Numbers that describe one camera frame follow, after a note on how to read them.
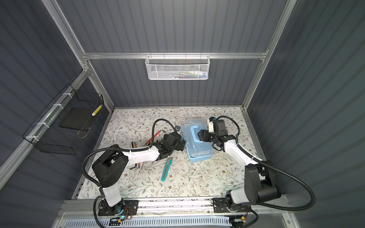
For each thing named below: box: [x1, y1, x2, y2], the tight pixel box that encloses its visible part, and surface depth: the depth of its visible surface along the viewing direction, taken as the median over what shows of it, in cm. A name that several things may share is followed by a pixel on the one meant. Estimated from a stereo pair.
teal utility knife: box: [160, 156, 174, 182], surface depth 88 cm
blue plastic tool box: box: [182, 118, 214, 163], surface depth 88 cm
